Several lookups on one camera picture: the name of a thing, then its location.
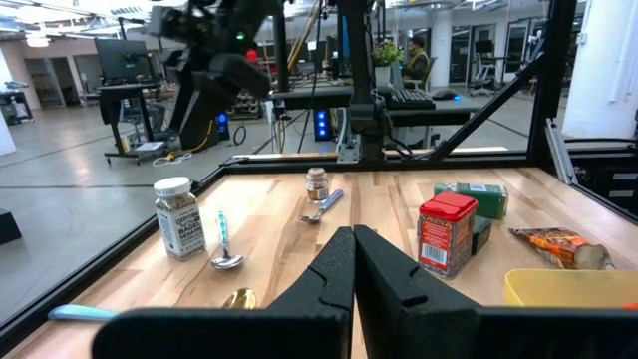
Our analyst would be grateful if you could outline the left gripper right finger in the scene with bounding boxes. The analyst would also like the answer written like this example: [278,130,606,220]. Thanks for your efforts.
[354,224,638,359]

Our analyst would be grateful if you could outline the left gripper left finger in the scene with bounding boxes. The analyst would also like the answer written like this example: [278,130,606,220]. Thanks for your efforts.
[92,227,356,359]

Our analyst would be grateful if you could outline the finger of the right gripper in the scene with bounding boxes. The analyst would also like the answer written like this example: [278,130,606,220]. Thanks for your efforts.
[168,74,228,150]

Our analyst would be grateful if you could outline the green handle gold spoon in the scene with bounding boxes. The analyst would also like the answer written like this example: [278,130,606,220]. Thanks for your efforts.
[220,287,259,311]

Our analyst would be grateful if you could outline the pink box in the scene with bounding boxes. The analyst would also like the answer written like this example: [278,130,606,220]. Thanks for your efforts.
[417,190,479,279]

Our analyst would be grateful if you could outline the white lid seasoning jar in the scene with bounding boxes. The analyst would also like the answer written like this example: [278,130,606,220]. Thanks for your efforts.
[153,176,208,262]

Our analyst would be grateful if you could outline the green packet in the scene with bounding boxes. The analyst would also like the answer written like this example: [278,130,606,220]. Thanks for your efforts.
[471,214,493,256]
[432,181,509,220]

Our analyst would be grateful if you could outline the orange taco seasoning packet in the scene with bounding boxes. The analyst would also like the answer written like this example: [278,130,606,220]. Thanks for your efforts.
[508,226,615,271]

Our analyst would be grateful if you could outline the computer tower blue lights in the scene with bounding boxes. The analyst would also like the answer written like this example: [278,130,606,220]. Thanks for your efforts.
[313,107,331,142]
[214,110,231,142]

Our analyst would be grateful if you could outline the black office desk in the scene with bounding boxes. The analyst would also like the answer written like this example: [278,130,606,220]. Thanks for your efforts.
[271,84,482,129]

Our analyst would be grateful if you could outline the black rolling desk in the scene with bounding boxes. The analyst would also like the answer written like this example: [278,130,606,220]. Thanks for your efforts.
[97,82,165,166]

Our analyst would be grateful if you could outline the black monitor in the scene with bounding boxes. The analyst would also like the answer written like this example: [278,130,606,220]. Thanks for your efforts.
[94,37,154,84]

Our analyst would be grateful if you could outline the small glass spice jar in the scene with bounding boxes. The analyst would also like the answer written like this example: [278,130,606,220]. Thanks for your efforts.
[304,167,330,204]

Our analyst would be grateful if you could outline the potted green plant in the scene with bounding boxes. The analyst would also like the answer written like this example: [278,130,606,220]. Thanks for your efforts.
[371,39,405,89]

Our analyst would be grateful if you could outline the yellow plastic bin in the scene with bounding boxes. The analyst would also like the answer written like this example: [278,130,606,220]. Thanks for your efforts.
[502,267,638,309]

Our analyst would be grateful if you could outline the black keyboard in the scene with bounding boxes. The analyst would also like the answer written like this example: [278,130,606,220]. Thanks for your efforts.
[387,88,438,111]

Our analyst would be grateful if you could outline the person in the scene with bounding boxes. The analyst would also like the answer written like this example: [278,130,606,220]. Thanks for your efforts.
[402,35,433,84]

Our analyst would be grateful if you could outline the white round column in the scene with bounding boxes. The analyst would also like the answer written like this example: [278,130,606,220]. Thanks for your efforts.
[429,9,454,89]

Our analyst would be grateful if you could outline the black box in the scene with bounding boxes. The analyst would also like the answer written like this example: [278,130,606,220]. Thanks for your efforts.
[0,207,24,246]

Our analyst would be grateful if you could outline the office chair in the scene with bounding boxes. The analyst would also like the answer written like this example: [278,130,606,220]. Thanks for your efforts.
[468,52,499,99]

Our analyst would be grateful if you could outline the yellow cable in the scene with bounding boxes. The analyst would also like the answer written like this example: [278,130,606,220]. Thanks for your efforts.
[191,119,215,154]

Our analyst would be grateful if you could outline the white floor cable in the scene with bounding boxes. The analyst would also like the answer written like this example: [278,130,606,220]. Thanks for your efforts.
[152,152,193,169]

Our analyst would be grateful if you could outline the striped teal handle spoon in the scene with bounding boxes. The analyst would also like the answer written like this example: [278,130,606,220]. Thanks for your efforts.
[209,209,245,271]

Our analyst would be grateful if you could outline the purple-handled fork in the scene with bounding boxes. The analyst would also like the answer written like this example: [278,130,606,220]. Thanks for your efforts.
[297,187,345,224]

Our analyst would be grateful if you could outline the black aluminium table frame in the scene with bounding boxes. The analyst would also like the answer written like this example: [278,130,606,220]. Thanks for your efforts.
[0,0,638,345]

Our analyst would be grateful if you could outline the silver metal bracket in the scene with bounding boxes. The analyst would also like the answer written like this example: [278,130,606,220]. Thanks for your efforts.
[336,133,363,165]

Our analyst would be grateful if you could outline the blue handle spoon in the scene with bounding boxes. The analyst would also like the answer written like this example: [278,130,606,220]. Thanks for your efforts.
[47,303,121,323]

